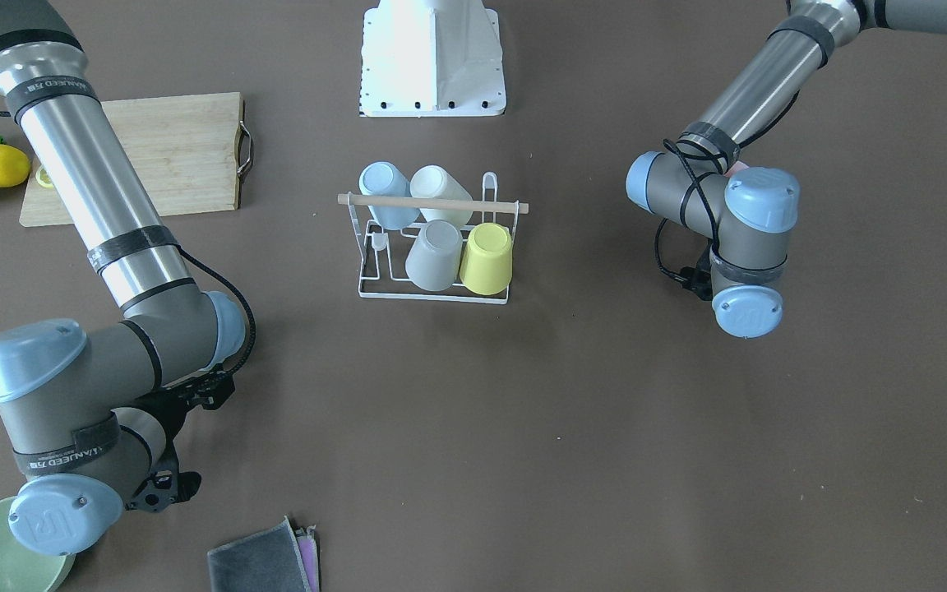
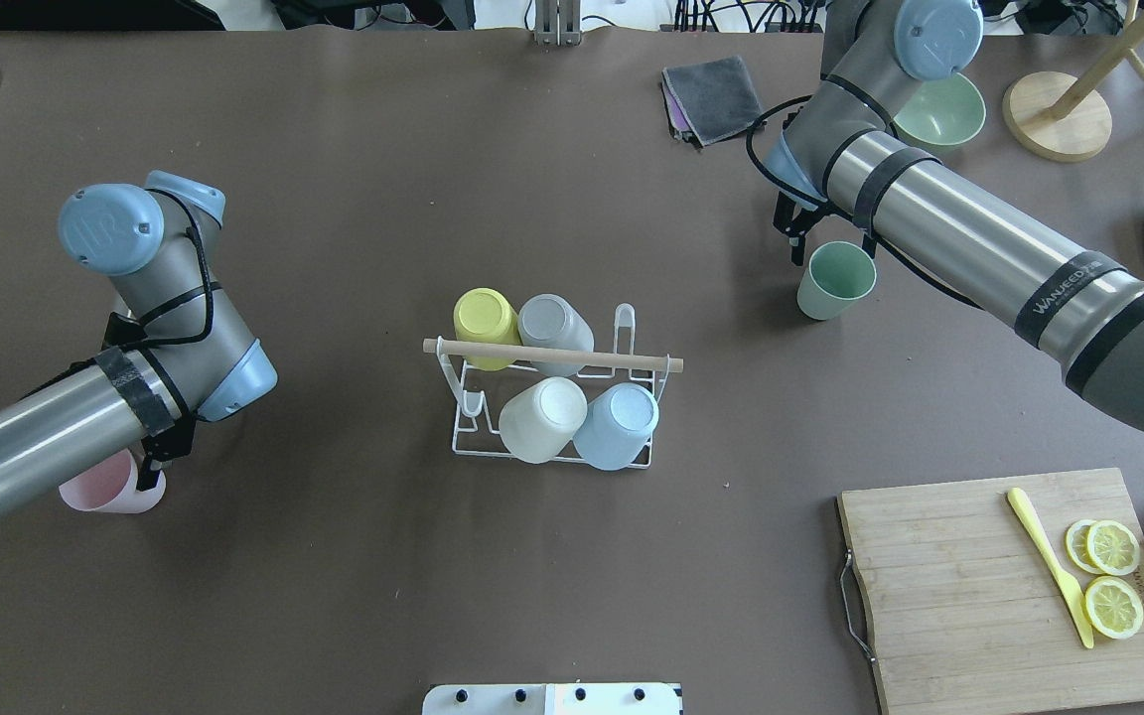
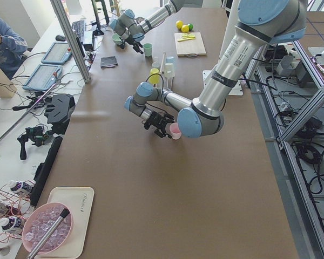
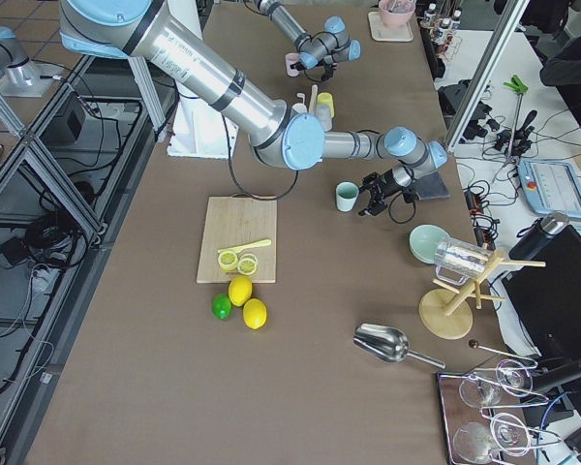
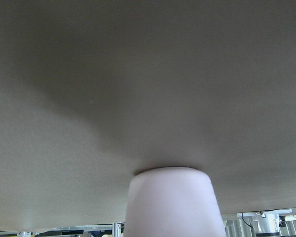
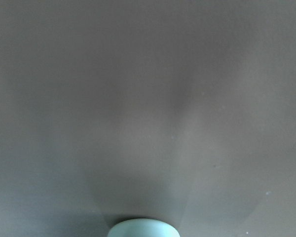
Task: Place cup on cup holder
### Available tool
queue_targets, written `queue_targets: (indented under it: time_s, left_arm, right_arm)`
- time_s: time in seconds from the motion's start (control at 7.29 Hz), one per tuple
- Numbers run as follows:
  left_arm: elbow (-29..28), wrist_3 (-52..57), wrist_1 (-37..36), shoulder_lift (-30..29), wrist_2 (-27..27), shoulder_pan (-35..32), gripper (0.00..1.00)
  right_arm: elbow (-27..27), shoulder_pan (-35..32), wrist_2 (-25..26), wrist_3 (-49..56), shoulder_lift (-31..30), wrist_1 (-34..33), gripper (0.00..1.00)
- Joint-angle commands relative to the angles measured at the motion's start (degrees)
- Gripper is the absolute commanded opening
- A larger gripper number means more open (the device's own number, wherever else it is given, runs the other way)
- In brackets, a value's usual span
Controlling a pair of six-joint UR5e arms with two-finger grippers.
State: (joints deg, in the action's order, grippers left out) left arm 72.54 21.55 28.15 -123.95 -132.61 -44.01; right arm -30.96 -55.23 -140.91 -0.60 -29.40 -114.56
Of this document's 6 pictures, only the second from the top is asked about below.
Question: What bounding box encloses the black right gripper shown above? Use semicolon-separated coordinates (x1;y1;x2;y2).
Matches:
773;192;880;267

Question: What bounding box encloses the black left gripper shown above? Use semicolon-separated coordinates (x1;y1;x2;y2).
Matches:
140;413;197;472

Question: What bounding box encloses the mint green cup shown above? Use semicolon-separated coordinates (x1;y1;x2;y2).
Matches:
797;241;877;321

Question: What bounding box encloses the pink cup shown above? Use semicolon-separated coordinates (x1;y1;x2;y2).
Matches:
59;448;165;514

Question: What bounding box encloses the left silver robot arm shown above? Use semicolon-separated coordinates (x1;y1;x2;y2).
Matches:
0;170;278;517

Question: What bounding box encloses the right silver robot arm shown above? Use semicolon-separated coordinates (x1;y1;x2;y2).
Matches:
758;1;1144;431

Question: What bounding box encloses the light blue cup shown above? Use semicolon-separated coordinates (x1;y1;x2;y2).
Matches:
572;383;659;471

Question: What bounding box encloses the grey cup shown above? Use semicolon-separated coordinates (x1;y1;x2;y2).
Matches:
517;293;594;353

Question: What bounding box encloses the yellow cup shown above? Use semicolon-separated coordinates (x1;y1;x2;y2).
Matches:
453;288;522;345

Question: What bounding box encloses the white cup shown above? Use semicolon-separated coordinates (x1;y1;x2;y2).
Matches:
500;378;589;464

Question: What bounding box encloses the mint green bowl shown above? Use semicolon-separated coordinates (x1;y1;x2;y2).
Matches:
893;73;986;154

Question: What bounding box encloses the grey folded cloth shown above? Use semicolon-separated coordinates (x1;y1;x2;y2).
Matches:
661;55;764;148

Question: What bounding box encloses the wooden mug tree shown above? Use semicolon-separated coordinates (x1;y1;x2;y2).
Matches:
1002;1;1144;162

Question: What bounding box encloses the wooden cutting board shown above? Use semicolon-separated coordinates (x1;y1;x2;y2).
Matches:
839;468;1144;714

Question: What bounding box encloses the lemon slice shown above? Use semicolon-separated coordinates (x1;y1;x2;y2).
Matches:
1085;519;1141;578
1083;575;1144;639

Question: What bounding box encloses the yellow plastic knife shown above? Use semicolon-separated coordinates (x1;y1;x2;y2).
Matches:
1004;486;1095;648

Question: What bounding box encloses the white wire cup holder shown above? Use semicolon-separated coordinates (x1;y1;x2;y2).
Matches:
423;303;684;471

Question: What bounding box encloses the aluminium frame post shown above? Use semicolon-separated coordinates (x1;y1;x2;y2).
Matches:
532;0;582;47

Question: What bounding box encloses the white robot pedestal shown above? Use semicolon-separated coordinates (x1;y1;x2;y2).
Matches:
421;680;684;714

